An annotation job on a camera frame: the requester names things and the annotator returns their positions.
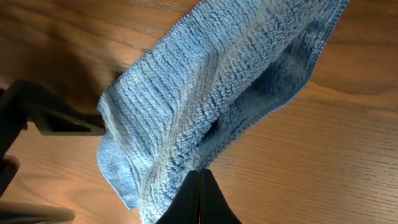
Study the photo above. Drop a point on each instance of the blue microfiber cloth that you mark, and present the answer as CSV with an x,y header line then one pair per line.
x,y
218,71

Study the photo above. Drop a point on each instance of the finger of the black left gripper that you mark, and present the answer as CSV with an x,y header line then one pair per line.
x,y
25,102

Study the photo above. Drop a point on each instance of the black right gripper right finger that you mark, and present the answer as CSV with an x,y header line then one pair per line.
x,y
213,208

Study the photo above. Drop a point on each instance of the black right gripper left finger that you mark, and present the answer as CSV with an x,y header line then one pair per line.
x,y
184,208

